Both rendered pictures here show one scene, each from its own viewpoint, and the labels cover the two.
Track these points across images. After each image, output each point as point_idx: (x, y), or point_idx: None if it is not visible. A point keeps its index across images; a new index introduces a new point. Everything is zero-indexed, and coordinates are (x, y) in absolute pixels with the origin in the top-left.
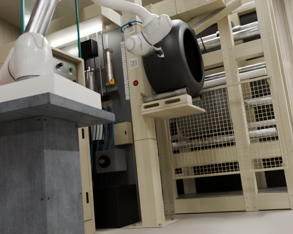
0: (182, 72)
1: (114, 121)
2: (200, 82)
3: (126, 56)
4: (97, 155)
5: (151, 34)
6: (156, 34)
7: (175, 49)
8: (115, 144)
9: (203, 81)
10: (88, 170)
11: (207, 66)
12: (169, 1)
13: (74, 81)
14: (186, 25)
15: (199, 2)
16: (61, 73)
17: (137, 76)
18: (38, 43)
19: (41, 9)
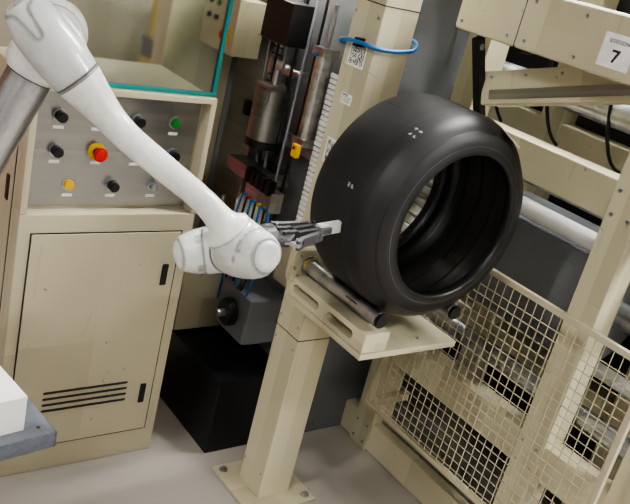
0: (373, 286)
1: (51, 446)
2: (451, 292)
3: (327, 123)
4: (224, 287)
5: (220, 265)
6: (229, 272)
7: (366, 233)
8: (274, 276)
9: (484, 276)
10: (159, 344)
11: (565, 199)
12: None
13: (174, 157)
14: (461, 146)
15: (576, 52)
16: None
17: None
18: None
19: None
